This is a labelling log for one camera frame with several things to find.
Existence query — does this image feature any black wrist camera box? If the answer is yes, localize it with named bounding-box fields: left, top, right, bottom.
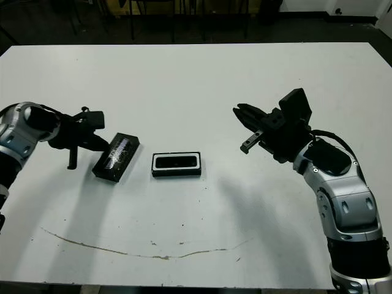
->
left=277, top=88, right=313, bottom=123
left=83, top=110, right=106, bottom=130

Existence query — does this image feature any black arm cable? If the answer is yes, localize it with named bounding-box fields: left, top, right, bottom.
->
left=308, top=130, right=358, bottom=159
left=39, top=104, right=90, bottom=123

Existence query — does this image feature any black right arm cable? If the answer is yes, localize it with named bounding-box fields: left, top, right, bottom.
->
left=308, top=130, right=358, bottom=159

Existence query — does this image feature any slim black camera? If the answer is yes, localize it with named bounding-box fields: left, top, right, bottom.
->
left=155, top=156, right=197, bottom=170

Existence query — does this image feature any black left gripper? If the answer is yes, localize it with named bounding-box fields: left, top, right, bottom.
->
left=48, top=111, right=111, bottom=170

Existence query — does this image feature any black box base white insert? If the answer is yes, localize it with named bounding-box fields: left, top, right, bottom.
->
left=151, top=151, right=202, bottom=178

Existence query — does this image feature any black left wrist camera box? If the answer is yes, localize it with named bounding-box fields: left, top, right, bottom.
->
left=83, top=110, right=106, bottom=130

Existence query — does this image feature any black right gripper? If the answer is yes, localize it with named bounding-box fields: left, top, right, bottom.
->
left=232, top=104, right=313, bottom=164

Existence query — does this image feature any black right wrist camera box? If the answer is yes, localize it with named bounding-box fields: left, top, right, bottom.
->
left=277, top=88, right=313, bottom=123

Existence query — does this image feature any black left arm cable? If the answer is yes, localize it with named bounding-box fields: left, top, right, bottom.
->
left=39, top=104, right=90, bottom=123

